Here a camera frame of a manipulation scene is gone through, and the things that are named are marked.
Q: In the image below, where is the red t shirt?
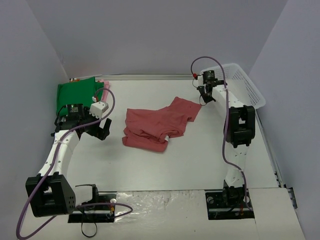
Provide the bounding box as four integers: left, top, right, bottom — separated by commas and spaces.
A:
122, 96, 202, 153

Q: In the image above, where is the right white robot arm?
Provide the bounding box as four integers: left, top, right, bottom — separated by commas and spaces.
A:
197, 70, 256, 207

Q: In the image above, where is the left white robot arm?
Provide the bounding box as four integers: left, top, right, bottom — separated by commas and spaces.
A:
25, 101, 112, 218

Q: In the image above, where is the white plastic basket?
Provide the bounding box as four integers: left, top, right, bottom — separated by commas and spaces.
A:
199, 63, 266, 110

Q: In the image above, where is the green folded t shirt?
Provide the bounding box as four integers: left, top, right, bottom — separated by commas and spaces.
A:
56, 77, 105, 117

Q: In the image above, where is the pink folded t shirt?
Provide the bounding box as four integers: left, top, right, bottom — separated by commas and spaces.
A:
96, 79, 110, 102

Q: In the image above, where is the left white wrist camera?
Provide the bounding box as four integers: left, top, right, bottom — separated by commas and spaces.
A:
89, 101, 109, 119

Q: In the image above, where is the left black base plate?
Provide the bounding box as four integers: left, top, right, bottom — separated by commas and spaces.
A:
67, 191, 117, 224

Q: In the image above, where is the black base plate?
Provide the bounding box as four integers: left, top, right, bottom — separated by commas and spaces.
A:
205, 190, 255, 221
67, 191, 117, 224

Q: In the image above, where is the thin black cable loop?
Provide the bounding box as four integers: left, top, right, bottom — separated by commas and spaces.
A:
80, 219, 98, 238

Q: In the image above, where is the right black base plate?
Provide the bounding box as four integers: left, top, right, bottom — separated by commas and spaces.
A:
205, 190, 255, 221

